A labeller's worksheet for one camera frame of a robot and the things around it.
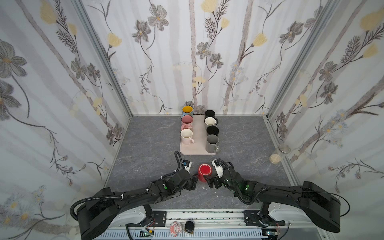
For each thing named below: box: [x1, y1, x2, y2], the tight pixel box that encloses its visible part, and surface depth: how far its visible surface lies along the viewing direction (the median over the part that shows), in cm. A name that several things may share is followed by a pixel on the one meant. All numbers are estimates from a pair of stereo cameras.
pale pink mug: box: [180, 128, 195, 145], surface depth 99 cm
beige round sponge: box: [269, 153, 281, 165], surface depth 95 cm
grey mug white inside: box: [204, 116, 219, 126], surface depth 109 cm
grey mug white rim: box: [206, 134, 220, 154], surface depth 97 cm
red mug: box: [198, 163, 213, 183], surface depth 84 cm
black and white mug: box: [206, 125, 220, 137], surface depth 100 cm
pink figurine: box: [170, 221, 183, 237], surface depth 70 cm
